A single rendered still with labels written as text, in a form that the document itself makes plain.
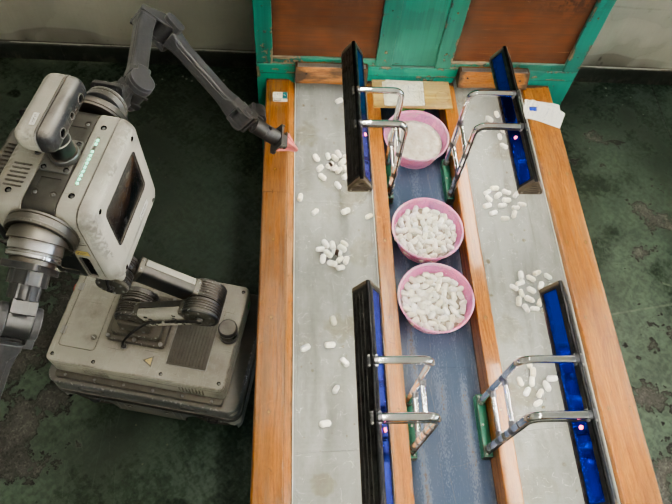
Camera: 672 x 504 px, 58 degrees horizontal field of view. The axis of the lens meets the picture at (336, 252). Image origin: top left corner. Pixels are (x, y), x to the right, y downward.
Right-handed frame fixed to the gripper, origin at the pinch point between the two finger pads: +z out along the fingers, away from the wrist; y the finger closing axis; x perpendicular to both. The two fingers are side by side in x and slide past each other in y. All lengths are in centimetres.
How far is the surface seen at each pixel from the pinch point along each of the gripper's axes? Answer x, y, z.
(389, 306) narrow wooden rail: -14, -59, 32
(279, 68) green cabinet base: 8.0, 45.9, -3.4
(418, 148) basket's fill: -23, 13, 46
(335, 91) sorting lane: -1.5, 41.9, 19.6
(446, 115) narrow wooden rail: -33, 29, 53
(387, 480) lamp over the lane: -33, -120, 5
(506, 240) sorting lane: -42, -30, 68
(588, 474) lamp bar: -65, -118, 45
